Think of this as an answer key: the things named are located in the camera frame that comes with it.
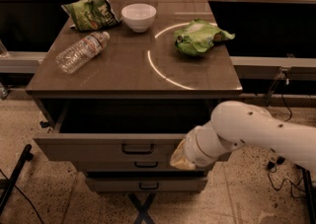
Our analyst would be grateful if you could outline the black cable on floor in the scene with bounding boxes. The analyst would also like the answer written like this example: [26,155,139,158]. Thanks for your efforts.
[266,69,316,200]

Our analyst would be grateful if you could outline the grey top drawer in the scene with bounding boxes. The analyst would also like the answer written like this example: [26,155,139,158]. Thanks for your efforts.
[35,99,214,162]

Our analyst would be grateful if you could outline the clear plastic water bottle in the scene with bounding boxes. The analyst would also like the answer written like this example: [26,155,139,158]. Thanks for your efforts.
[55,32,110,74]

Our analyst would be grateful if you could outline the grey bottom drawer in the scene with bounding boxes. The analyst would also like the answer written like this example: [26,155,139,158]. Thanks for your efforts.
[86,172,207,192]

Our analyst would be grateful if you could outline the grey drawer cabinet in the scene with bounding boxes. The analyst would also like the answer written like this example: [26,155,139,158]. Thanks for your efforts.
[27,0,242,134]

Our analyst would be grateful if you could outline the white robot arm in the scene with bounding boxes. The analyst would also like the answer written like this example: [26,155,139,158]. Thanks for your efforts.
[170,101,316,171]

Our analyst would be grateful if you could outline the black right stand leg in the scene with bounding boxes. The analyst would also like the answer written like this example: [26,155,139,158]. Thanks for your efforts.
[302,169,316,224]

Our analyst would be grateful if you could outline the grey middle drawer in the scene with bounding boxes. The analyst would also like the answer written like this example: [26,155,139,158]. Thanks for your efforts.
[72,160,218,173]

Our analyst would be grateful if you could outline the dark green chip bag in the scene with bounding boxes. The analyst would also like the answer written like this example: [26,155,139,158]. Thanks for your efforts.
[62,0,121,32]

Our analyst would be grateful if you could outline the blue cross stand base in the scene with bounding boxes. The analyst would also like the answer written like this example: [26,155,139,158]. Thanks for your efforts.
[128,193,156,224]

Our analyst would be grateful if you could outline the black top drawer handle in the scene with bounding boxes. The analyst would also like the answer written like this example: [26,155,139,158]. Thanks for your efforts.
[121,144,154,155]

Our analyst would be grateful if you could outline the light green chip bag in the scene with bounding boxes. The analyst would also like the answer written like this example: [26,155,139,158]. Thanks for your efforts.
[174,19,235,56]

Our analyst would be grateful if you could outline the black left stand leg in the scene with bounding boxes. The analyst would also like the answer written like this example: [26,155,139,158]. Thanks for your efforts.
[0,144,34,215]

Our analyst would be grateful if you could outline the white ceramic bowl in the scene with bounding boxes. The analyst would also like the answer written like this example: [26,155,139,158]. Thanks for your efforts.
[121,3,157,33]

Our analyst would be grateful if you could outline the grey drawer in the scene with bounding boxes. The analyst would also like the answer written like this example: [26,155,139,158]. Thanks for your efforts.
[35,99,214,162]
[72,160,218,173]
[86,172,207,192]

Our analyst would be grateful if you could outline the black stand leg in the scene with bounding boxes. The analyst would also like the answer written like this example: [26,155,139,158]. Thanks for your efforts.
[0,144,34,215]
[302,169,316,224]

